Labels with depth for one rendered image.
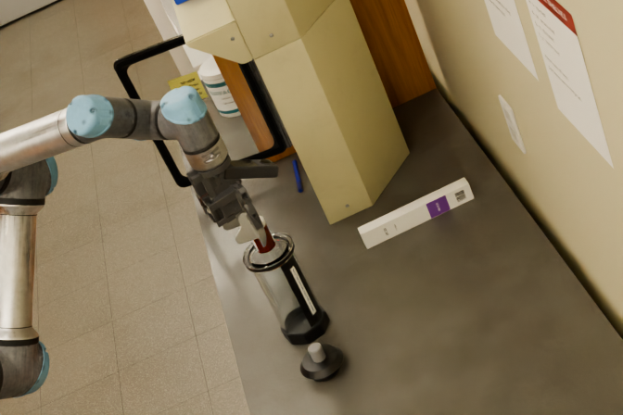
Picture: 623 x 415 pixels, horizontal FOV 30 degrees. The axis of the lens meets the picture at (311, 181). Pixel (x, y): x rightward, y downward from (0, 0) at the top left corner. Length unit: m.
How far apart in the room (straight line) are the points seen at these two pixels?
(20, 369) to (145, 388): 1.64
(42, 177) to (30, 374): 0.41
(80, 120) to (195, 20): 0.52
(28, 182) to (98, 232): 2.59
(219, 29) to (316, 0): 0.23
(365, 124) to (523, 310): 0.63
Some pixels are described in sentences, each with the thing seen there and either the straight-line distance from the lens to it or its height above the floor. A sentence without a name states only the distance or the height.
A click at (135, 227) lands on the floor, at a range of 4.90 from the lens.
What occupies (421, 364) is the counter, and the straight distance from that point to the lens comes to 2.26.
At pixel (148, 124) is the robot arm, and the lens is 2.15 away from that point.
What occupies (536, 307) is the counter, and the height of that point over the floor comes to 0.94.
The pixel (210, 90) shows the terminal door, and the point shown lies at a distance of 2.84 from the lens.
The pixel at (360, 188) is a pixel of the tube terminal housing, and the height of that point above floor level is 1.00.
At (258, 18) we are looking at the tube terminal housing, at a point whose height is 1.49.
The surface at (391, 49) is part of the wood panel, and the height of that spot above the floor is 1.10.
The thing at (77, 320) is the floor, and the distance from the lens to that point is 4.58.
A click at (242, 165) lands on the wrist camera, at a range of 2.20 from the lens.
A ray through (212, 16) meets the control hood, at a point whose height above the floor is 1.51.
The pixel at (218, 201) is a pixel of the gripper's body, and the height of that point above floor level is 1.35.
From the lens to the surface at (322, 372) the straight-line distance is 2.29.
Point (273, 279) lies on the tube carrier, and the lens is 2.30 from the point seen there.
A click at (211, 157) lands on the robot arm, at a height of 1.44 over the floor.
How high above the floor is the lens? 2.47
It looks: 32 degrees down
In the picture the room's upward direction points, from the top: 25 degrees counter-clockwise
